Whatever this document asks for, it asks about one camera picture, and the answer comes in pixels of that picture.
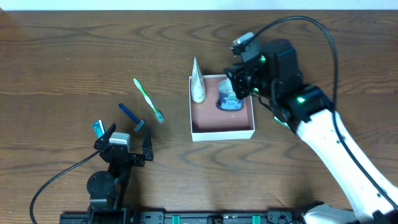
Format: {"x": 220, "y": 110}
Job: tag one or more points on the blue disposable razor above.
{"x": 139, "y": 122}

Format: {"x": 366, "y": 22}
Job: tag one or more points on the clear foam soap pump bottle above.
{"x": 228, "y": 100}

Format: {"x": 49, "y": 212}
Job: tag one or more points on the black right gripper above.
{"x": 237, "y": 82}

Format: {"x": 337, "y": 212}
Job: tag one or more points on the green white toothbrush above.
{"x": 158, "y": 115}

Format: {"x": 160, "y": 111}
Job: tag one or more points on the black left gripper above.
{"x": 125, "y": 155}

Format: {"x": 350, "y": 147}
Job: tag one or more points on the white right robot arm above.
{"x": 272, "y": 71}

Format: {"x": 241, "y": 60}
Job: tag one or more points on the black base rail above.
{"x": 124, "y": 217}

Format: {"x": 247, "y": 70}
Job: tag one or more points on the teal small packet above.
{"x": 98, "y": 128}

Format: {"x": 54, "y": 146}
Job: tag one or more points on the green Dettol soap box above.
{"x": 282, "y": 122}

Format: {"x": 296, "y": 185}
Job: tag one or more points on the white Pantene tube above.
{"x": 197, "y": 86}

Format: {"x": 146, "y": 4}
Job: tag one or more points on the white box with pink interior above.
{"x": 208, "y": 123}

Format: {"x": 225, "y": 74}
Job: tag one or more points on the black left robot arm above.
{"x": 107, "y": 187}

